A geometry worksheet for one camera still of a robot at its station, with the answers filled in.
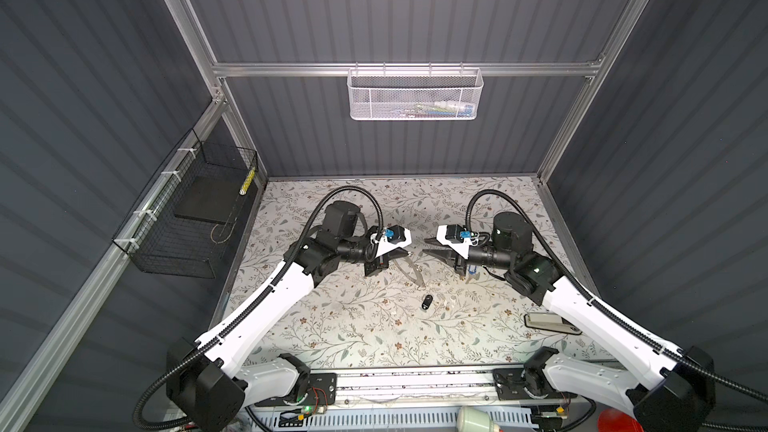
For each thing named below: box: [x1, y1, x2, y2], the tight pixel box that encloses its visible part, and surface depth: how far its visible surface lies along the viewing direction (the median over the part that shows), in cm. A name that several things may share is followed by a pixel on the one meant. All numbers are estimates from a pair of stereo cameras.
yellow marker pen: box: [239, 167, 256, 195], surface depth 82 cm
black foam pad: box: [174, 175, 248, 224], surface depth 79 cm
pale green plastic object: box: [456, 406, 495, 432], surface depth 64 cm
